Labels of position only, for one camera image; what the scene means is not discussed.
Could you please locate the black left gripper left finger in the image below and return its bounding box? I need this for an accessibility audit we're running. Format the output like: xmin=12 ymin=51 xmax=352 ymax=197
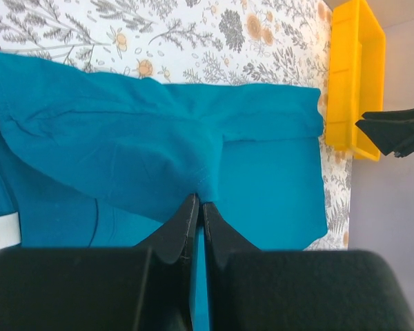
xmin=0 ymin=194 xmax=199 ymax=330

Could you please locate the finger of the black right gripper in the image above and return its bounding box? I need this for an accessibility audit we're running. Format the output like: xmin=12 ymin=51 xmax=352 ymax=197
xmin=361 ymin=108 xmax=414 ymax=124
xmin=355 ymin=119 xmax=414 ymax=158

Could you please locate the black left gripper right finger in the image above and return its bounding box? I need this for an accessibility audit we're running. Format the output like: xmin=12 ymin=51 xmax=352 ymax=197
xmin=203 ymin=203 xmax=414 ymax=330

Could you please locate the yellow plastic bin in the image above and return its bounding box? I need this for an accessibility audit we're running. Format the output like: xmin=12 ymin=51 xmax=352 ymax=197
xmin=325 ymin=0 xmax=386 ymax=161

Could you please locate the blue t shirt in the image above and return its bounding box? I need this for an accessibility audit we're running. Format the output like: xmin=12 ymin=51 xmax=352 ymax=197
xmin=0 ymin=52 xmax=327 ymax=329

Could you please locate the floral patterned table mat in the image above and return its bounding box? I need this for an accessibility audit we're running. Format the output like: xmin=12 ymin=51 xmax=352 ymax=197
xmin=0 ymin=1 xmax=330 ymax=250

